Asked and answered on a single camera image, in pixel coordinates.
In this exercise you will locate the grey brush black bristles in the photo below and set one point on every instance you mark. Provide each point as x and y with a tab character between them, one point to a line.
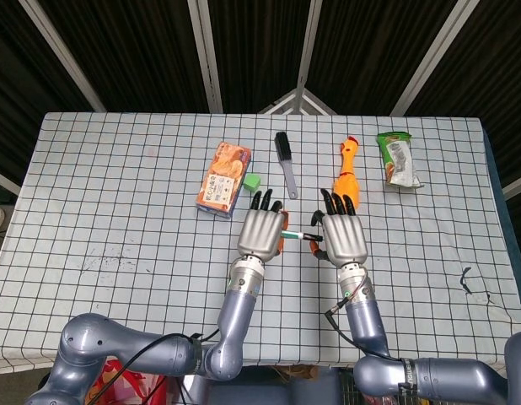
286	162

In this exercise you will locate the brown paper bag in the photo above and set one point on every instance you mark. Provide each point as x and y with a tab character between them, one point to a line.
294	372

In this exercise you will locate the green snack bag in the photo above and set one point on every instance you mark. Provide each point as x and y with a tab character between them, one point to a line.
397	160

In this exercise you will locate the orange blue snack box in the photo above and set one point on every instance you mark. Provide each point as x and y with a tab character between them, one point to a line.
222	181

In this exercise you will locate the red patterned bag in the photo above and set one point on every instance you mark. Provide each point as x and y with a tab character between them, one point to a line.
130	388

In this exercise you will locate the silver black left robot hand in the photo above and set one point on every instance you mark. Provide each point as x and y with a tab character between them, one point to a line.
260	234

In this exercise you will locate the yellow rubber chicken toy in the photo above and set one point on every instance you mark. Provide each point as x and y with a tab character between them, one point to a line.
347	177

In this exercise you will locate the white triangular frame brace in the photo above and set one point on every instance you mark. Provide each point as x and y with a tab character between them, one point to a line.
296	101

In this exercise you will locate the green white marker body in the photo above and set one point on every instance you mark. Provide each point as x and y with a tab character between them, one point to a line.
292	234

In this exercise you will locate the white black checkered tablecloth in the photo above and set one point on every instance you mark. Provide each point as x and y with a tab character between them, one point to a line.
117	211

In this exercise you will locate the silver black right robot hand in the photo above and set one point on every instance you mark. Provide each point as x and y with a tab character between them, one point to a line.
342	240

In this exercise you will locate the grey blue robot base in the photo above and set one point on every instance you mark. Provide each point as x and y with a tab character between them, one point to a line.
277	392

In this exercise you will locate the black marker cap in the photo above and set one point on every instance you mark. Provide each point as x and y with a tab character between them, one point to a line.
311	236

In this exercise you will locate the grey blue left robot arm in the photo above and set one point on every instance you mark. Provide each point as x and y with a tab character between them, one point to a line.
100	341

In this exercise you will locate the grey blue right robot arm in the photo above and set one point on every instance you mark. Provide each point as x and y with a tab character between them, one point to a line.
363	320

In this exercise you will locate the white metal frame post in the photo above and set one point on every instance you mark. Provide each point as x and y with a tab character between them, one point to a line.
205	55
62	55
307	55
433	55

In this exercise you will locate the green cube block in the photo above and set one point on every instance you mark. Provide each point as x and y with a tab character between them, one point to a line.
252	182

